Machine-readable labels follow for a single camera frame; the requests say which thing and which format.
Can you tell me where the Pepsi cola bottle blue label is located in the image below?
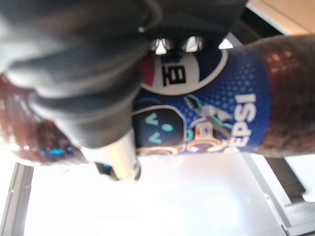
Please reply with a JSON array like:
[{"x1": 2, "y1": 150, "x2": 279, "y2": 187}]
[{"x1": 0, "y1": 34, "x2": 315, "y2": 165}]

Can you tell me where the white refrigerator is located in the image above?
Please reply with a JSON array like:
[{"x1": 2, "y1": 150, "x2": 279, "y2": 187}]
[{"x1": 0, "y1": 152, "x2": 315, "y2": 236}]

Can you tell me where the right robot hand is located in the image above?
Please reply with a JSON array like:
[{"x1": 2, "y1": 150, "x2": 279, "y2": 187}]
[{"x1": 0, "y1": 0, "x2": 249, "y2": 182}]

